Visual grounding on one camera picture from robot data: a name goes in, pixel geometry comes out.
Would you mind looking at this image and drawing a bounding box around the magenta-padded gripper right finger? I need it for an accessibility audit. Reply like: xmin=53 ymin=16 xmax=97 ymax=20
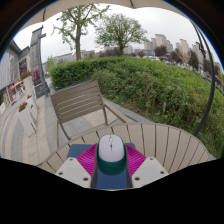
xmin=124 ymin=143 xmax=169 ymax=190

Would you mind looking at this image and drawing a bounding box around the group of beige apartment buildings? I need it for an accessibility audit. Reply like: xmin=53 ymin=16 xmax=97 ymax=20
xmin=143 ymin=33 xmax=221 ymax=73

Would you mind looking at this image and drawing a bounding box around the white and teal computer mouse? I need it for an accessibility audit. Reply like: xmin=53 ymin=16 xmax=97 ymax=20
xmin=95 ymin=133 xmax=128 ymax=176

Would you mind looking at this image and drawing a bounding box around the dark curved parasol pole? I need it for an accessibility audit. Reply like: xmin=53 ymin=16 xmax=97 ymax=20
xmin=191 ymin=21 xmax=216 ymax=138

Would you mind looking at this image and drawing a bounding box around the white planter box with flowers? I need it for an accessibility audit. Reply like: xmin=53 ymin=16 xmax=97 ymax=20
xmin=20 ymin=70 xmax=36 ymax=98
xmin=18 ymin=101 xmax=38 ymax=137

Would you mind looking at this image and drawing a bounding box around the green hedge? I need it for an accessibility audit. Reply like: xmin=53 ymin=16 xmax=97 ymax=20
xmin=49 ymin=55 xmax=224 ymax=158

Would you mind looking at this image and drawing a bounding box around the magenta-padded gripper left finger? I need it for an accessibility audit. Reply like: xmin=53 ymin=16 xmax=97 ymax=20
xmin=54 ymin=143 xmax=99 ymax=190

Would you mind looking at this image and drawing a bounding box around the tall thin-crowned tree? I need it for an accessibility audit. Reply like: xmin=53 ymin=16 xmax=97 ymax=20
xmin=53 ymin=3 xmax=111 ymax=61

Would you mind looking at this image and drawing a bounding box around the wooden slatted patio chair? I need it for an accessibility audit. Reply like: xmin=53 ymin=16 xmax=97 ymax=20
xmin=49 ymin=79 xmax=136 ymax=148

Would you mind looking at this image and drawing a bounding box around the round leafy green tree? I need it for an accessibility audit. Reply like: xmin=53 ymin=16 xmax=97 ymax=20
xmin=94 ymin=13 xmax=148 ymax=56

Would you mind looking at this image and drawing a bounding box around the dark blue mouse pad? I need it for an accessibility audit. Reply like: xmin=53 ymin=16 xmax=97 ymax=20
xmin=66 ymin=142 xmax=136 ymax=191

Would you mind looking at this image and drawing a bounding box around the grey sign pillar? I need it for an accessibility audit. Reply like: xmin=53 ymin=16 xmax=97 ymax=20
xmin=29 ymin=25 xmax=51 ymax=99

